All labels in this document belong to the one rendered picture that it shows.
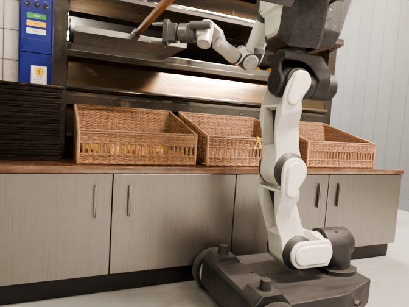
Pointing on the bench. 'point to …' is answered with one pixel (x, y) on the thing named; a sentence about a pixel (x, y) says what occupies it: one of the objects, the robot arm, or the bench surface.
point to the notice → (39, 75)
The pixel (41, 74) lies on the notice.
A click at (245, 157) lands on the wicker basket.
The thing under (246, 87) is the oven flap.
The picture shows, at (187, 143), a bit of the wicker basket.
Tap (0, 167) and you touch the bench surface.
